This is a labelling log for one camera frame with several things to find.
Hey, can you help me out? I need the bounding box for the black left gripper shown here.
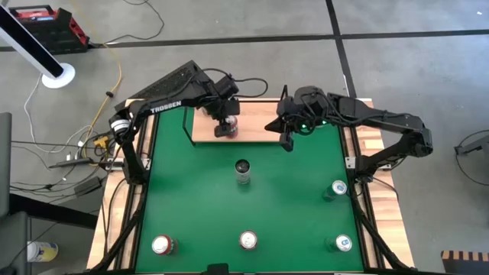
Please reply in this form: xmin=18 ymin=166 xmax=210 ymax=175
xmin=208 ymin=97 xmax=241 ymax=138

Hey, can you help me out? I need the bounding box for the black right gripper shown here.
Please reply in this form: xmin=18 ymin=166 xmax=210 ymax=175
xmin=264 ymin=99 xmax=306 ymax=152

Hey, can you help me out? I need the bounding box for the red Fanta can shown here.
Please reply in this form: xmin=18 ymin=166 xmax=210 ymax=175
xmin=151 ymin=234 xmax=179 ymax=256
xmin=224 ymin=115 xmax=240 ymax=139

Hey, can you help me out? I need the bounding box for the white Celsius can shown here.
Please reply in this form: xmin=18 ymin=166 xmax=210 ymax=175
xmin=234 ymin=159 xmax=252 ymax=186

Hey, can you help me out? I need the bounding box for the blue Red Bull can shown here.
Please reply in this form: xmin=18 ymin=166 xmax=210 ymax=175
xmin=322 ymin=180 xmax=348 ymax=202

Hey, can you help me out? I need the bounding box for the red Star Wars Coca-Cola can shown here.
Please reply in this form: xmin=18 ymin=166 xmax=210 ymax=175
xmin=238 ymin=230 xmax=259 ymax=252

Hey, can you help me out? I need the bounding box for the green can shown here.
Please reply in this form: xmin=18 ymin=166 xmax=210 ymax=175
xmin=325 ymin=234 xmax=354 ymax=254

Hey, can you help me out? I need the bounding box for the black perforated block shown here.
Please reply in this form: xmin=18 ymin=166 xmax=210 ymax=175
xmin=125 ymin=60 xmax=215 ymax=101

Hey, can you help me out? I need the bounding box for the green table mat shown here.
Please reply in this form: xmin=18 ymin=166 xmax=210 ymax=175
xmin=135 ymin=105 xmax=366 ymax=273

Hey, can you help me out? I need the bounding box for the black power adapter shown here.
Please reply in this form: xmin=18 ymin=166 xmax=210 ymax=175
xmin=73 ymin=176 xmax=103 ymax=198

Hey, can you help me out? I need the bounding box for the black power strip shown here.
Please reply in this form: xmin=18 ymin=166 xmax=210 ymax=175
xmin=48 ymin=157 xmax=95 ymax=170

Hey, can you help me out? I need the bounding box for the white floor stand black panel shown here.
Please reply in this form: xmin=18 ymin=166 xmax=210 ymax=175
xmin=0 ymin=2 xmax=76 ymax=90

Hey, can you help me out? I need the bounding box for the black flat bar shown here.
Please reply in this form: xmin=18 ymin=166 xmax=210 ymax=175
xmin=9 ymin=192 xmax=99 ymax=230

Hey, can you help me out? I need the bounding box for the red and black toolbox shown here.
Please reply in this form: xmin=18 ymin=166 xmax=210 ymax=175
xmin=9 ymin=4 xmax=91 ymax=56

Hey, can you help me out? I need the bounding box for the black stand foot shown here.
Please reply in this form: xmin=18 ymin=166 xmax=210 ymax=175
xmin=454 ymin=134 xmax=489 ymax=157

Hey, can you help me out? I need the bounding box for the yellow and white container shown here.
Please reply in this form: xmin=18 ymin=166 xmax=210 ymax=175
xmin=26 ymin=241 xmax=60 ymax=264

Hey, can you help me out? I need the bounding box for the grey cabinet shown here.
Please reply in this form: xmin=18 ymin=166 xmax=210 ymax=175
xmin=0 ymin=112 xmax=31 ymax=275

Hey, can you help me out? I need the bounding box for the black camera cable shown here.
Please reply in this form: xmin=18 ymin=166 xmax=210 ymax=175
xmin=200 ymin=67 xmax=269 ymax=99

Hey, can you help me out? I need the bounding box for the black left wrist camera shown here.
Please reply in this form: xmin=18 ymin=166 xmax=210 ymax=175
xmin=214 ymin=75 xmax=241 ymax=99

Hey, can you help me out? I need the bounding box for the black floor cable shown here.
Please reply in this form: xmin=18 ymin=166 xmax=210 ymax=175
xmin=103 ymin=0 xmax=166 ymax=46

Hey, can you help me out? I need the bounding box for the yellow cable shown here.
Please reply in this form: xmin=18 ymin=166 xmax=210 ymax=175
xmin=68 ymin=0 xmax=123 ymax=148

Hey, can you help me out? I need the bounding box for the black aluminium table frame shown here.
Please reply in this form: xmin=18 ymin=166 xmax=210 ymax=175
xmin=89 ymin=98 xmax=416 ymax=275

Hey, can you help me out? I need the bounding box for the black small camera box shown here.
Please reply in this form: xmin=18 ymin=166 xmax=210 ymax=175
xmin=206 ymin=262 xmax=230 ymax=275

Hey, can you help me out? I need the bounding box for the black looped cable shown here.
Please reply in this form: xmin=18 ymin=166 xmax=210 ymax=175
xmin=453 ymin=129 xmax=489 ymax=188

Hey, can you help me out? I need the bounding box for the white cable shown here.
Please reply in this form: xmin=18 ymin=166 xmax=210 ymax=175
xmin=23 ymin=74 xmax=95 ymax=154

